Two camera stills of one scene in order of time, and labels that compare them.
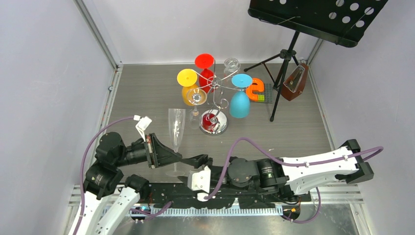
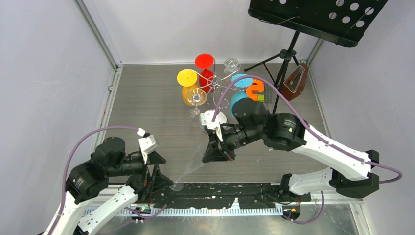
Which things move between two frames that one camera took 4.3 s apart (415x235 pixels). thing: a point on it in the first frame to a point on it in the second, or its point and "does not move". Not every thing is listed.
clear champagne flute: x=176 y=117 to x=195 y=162
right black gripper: x=197 y=160 to x=214 y=152
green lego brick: x=261 y=98 does not move
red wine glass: x=206 y=77 does not move
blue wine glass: x=240 y=103 does not move
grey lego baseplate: x=267 y=92 does not move
